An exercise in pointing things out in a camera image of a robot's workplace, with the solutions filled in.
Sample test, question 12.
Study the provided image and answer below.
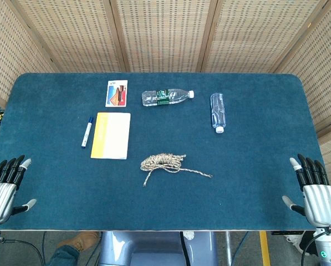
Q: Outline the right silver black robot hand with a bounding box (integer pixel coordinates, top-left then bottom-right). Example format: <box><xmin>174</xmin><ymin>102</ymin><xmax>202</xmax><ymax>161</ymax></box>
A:
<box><xmin>282</xmin><ymin>154</ymin><xmax>331</xmax><ymax>229</ymax></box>

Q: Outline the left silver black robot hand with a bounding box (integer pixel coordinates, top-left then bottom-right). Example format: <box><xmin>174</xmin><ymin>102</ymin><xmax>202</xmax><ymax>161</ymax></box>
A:
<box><xmin>0</xmin><ymin>154</ymin><xmax>37</xmax><ymax>225</ymax></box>

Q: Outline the beige braided rope bundle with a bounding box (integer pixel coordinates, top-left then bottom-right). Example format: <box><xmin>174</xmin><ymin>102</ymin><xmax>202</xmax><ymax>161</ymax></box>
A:
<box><xmin>140</xmin><ymin>153</ymin><xmax>213</xmax><ymax>187</ymax></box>

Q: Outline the pale blue robot base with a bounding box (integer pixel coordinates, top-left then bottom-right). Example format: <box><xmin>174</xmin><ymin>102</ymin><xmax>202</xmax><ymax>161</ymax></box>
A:
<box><xmin>98</xmin><ymin>231</ymin><xmax>218</xmax><ymax>266</ymax></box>

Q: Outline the blue jeans leg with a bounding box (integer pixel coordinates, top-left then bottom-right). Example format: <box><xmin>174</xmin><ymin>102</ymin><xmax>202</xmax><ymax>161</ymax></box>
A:
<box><xmin>48</xmin><ymin>245</ymin><xmax>80</xmax><ymax>266</ymax></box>

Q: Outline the brown leather boot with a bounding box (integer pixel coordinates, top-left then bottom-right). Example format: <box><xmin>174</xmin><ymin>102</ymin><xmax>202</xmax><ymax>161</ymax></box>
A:
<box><xmin>56</xmin><ymin>232</ymin><xmax>101</xmax><ymax>252</ymax></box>

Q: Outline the white blue marker pen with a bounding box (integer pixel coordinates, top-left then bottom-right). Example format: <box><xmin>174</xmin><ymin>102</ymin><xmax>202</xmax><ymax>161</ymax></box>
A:
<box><xmin>80</xmin><ymin>116</ymin><xmax>95</xmax><ymax>149</ymax></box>

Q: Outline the woven bamboo screen panel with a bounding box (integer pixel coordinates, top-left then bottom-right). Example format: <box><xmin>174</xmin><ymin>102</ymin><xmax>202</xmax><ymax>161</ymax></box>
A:
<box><xmin>0</xmin><ymin>0</ymin><xmax>61</xmax><ymax>109</ymax></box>
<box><xmin>108</xmin><ymin>0</ymin><xmax>218</xmax><ymax>73</ymax></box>
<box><xmin>200</xmin><ymin>0</ymin><xmax>331</xmax><ymax>74</ymax></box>
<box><xmin>7</xmin><ymin>0</ymin><xmax>127</xmax><ymax>73</ymax></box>
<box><xmin>270</xmin><ymin>0</ymin><xmax>331</xmax><ymax>200</ymax></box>

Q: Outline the yellow white booklet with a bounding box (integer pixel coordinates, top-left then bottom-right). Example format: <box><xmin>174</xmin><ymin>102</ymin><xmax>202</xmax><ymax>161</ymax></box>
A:
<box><xmin>90</xmin><ymin>111</ymin><xmax>132</xmax><ymax>160</ymax></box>

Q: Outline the blue label water bottle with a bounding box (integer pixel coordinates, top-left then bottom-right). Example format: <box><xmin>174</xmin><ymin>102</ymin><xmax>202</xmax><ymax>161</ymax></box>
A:
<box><xmin>209</xmin><ymin>93</ymin><xmax>227</xmax><ymax>134</ymax></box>

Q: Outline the blue carpet table cover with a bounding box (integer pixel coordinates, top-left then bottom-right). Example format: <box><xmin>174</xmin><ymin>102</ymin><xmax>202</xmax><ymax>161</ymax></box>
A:
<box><xmin>0</xmin><ymin>72</ymin><xmax>331</xmax><ymax>232</ymax></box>

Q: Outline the colourful picture card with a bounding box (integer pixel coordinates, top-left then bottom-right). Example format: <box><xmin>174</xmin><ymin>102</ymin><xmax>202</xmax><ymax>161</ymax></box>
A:
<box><xmin>105</xmin><ymin>79</ymin><xmax>129</xmax><ymax>108</ymax></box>

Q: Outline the green label water bottle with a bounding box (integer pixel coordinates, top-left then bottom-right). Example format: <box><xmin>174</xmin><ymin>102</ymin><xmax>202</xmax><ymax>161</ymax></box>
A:
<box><xmin>141</xmin><ymin>88</ymin><xmax>195</xmax><ymax>108</ymax></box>

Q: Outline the black table edge bracket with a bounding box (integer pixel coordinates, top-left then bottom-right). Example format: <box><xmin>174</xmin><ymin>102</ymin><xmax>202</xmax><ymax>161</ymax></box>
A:
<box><xmin>271</xmin><ymin>231</ymin><xmax>306</xmax><ymax>237</ymax></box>

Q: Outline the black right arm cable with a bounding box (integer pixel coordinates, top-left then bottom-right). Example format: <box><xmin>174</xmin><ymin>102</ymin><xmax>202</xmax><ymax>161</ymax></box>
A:
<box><xmin>300</xmin><ymin>227</ymin><xmax>331</xmax><ymax>266</ymax></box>

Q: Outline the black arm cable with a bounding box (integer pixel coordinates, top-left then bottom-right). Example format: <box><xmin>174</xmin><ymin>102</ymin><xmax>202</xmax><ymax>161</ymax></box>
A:
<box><xmin>0</xmin><ymin>237</ymin><xmax>45</xmax><ymax>266</ymax></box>
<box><xmin>300</xmin><ymin>227</ymin><xmax>331</xmax><ymax>266</ymax></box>

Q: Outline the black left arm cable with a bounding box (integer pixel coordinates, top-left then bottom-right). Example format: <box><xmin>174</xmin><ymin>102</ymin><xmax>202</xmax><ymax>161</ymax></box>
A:
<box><xmin>0</xmin><ymin>237</ymin><xmax>45</xmax><ymax>266</ymax></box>

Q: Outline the blue floor cable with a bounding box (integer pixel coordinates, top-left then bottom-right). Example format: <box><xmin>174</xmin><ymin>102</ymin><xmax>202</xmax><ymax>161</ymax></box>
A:
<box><xmin>231</xmin><ymin>231</ymin><xmax>251</xmax><ymax>266</ymax></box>
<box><xmin>41</xmin><ymin>231</ymin><xmax>49</xmax><ymax>266</ymax></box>

